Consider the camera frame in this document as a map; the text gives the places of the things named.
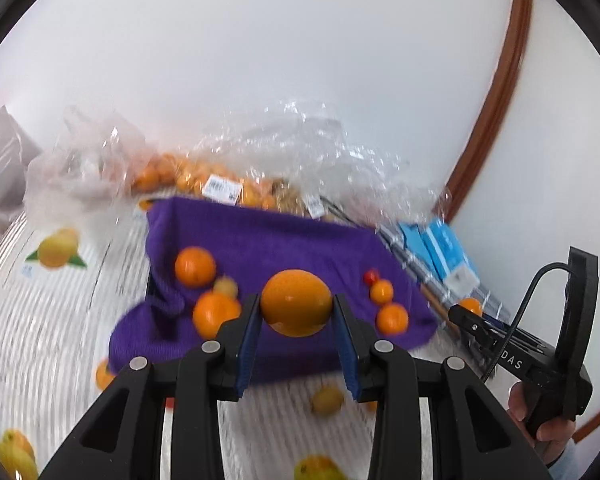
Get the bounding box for crumpled clear plastic bag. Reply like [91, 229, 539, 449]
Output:
[190, 100, 456, 226]

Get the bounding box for blue boxes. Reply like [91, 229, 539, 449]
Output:
[420, 220, 481, 293]

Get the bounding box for empty clear plastic bag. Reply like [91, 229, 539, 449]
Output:
[25, 105, 161, 221]

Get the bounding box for blue flat packet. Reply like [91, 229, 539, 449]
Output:
[397, 221, 431, 261]

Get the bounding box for clear bag of brown fruits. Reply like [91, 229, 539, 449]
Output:
[270, 180, 331, 221]

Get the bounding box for brown wooden door frame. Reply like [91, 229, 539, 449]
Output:
[432, 0, 600, 443]

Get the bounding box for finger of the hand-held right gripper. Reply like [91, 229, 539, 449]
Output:
[448, 305, 513, 361]

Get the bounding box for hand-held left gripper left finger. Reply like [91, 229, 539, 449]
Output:
[37, 294, 261, 480]

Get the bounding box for fruit print tablecloth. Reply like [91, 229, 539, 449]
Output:
[0, 195, 531, 480]

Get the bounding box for purple cloth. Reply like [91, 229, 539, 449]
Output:
[107, 196, 438, 386]

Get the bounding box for white plastic bag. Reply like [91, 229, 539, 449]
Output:
[0, 105, 43, 231]

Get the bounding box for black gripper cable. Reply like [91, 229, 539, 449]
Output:
[485, 262, 573, 386]

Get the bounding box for person's right hand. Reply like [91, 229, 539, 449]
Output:
[507, 382, 578, 466]

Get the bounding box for clear bag of oranges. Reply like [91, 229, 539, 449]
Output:
[130, 150, 281, 211]

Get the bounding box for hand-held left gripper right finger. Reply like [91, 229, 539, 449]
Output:
[332, 294, 553, 480]

